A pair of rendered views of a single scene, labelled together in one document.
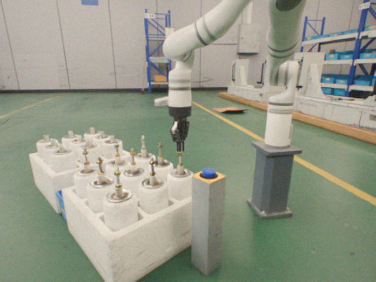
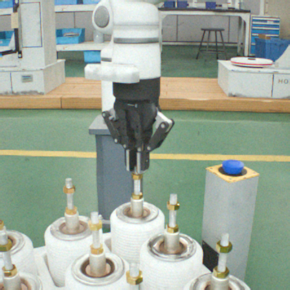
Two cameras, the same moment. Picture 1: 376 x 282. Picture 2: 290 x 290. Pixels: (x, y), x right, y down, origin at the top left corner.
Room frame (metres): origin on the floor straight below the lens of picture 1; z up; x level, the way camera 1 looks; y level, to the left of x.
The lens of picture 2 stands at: (0.61, 0.57, 0.58)
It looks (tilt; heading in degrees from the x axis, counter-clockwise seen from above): 19 degrees down; 286
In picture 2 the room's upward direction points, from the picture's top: straight up
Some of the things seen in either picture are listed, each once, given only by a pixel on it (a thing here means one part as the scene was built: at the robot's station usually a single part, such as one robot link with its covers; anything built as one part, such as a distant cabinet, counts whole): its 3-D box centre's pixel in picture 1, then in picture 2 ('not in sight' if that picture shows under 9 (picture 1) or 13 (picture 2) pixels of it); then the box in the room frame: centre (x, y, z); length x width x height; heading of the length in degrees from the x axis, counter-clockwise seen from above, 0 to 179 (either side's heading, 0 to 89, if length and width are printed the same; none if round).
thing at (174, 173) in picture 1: (180, 173); (137, 212); (0.78, 0.02, 0.25); 0.08 x 0.08 x 0.01
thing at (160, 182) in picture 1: (153, 183); (171, 246); (0.70, 0.11, 0.25); 0.08 x 0.08 x 0.01
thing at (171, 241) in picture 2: (153, 179); (171, 239); (0.70, 0.11, 0.26); 0.02 x 0.02 x 0.03
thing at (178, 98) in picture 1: (174, 95); (129, 56); (0.79, 0.04, 0.52); 0.11 x 0.09 x 0.06; 71
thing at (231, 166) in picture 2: (208, 173); (232, 167); (0.62, -0.06, 0.32); 0.04 x 0.04 x 0.02
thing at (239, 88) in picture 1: (257, 77); not in sight; (4.71, -1.33, 0.45); 1.61 x 0.57 x 0.74; 12
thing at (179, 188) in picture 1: (181, 195); (137, 255); (0.78, 0.02, 0.16); 0.10 x 0.10 x 0.18
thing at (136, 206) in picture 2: (180, 169); (137, 206); (0.78, 0.02, 0.26); 0.02 x 0.02 x 0.03
